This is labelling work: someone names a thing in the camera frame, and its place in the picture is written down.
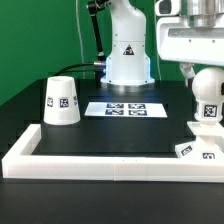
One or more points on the white lamp shade cone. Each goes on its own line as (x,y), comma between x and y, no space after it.
(61,102)

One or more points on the white U-shaped fence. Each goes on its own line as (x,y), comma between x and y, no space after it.
(21,162)

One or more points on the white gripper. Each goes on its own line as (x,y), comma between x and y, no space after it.
(190,31)

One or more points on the white lamp base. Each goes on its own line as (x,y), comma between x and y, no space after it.
(204,146)

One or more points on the white sheet with markers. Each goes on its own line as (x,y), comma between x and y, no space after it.
(111,109)

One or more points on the white lamp bulb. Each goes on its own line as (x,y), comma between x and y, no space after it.
(207,87)

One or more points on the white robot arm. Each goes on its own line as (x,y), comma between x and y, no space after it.
(128,64)

